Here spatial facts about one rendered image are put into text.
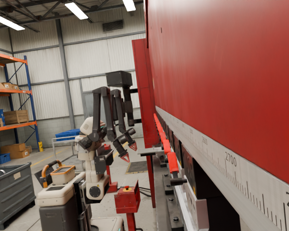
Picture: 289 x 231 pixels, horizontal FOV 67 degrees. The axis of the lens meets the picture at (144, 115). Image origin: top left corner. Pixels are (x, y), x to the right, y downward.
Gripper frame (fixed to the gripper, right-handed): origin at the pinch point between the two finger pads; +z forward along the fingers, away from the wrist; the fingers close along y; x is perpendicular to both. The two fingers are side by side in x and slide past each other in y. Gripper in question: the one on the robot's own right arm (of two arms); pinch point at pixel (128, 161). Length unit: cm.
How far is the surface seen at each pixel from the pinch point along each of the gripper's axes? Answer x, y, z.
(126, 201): 12.6, -19.0, 21.5
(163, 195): -19, -42, 23
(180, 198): -32, -68, 19
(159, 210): -18, -60, 23
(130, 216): 19.9, -11.9, 34.9
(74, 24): 91, 730, -504
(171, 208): -25, -64, 23
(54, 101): 352, 732, -290
